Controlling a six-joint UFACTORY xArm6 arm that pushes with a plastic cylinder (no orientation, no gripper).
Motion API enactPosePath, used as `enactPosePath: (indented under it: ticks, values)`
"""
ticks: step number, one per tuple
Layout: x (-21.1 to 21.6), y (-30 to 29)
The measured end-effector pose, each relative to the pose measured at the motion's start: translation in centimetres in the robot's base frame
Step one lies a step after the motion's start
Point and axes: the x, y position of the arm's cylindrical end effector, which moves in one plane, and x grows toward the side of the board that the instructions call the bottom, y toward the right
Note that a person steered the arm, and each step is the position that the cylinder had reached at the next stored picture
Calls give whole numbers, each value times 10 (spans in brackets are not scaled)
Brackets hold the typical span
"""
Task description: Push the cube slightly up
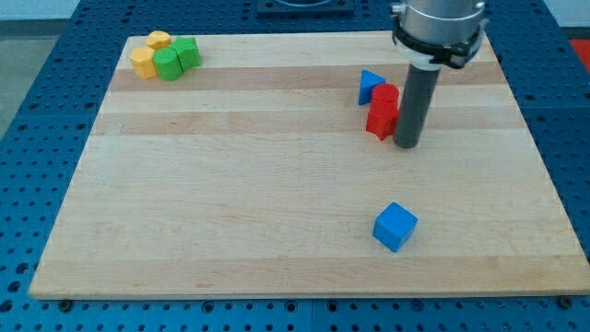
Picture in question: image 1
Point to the red star block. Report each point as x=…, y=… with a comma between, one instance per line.
x=381, y=120

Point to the blue triangle block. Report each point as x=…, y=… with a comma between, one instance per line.
x=368, y=81

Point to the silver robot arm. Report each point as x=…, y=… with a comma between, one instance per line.
x=432, y=34

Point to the blue cube block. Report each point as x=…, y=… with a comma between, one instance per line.
x=394, y=226

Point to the green star block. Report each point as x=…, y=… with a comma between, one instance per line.
x=187, y=52

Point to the yellow hexagon block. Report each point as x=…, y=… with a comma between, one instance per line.
x=141, y=59
x=158, y=39

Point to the yellow hexagon block rear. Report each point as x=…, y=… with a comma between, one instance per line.
x=158, y=39

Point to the red cylinder block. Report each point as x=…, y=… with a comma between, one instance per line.
x=385, y=98

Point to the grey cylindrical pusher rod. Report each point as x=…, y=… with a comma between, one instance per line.
x=416, y=100

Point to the yellow hexagon block front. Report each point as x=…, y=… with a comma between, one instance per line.
x=141, y=59

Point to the green cylinder block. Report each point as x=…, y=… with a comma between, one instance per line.
x=167, y=64

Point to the light wooden board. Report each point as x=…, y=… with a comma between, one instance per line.
x=252, y=176

